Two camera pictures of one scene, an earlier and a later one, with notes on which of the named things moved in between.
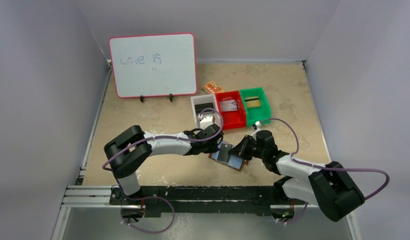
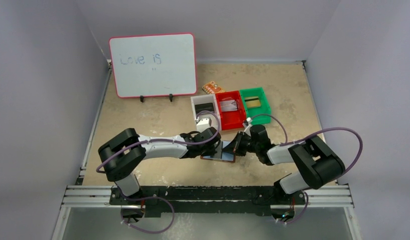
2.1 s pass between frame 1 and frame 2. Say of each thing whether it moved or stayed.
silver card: stayed
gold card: stayed
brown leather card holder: moved
